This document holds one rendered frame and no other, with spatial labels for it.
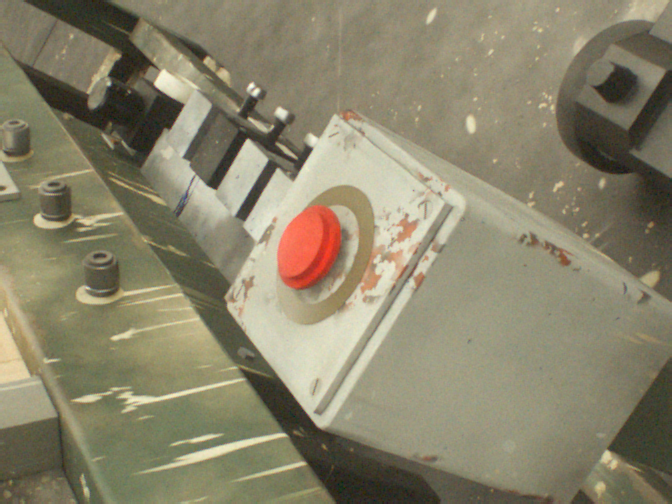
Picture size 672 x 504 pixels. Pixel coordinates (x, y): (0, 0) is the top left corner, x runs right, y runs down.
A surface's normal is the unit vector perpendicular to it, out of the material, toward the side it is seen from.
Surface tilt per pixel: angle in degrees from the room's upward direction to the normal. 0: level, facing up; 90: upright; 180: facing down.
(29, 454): 90
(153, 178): 0
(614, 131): 45
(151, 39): 0
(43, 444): 90
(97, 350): 57
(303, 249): 0
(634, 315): 90
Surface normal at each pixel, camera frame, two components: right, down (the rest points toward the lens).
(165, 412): 0.04, -0.89
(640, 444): 0.43, 0.43
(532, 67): -0.74, -0.33
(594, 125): -0.89, 0.36
